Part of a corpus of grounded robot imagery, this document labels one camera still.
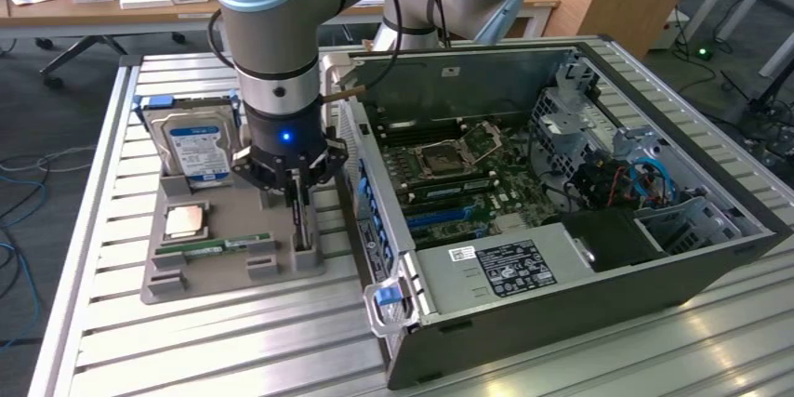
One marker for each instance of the white label sticker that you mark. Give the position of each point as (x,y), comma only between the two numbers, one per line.
(452,71)

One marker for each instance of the graphics card with metal bracket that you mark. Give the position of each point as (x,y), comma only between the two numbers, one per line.
(302,229)

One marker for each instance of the CPU socket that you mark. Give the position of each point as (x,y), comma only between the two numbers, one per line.
(444,157)

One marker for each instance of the green motherboard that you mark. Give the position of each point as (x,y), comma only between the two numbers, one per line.
(509,183)

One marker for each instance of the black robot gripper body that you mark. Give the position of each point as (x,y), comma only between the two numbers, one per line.
(286,136)

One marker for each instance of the silver metal drive cage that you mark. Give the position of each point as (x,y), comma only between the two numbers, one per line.
(577,136)

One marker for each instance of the silver chipset heat sink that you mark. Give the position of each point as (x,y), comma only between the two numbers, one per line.
(512,223)

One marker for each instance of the grey plastic parts rack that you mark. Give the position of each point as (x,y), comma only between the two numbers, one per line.
(235,229)

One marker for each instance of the silver blue-capped robot arm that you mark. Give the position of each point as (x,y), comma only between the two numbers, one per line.
(273,43)

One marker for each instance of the hard disk in blue caddy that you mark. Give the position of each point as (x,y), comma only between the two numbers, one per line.
(189,146)

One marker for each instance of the open grey PC case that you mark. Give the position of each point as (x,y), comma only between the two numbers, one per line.
(558,322)

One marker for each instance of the blue expansion slot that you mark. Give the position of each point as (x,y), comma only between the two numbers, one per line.
(437,216)

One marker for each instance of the grey power supply unit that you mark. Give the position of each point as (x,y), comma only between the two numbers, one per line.
(446,285)

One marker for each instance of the copper-coloured CPU chip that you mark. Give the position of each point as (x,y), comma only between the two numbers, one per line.
(183,221)

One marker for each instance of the silver socket cover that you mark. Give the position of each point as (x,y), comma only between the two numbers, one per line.
(481,141)

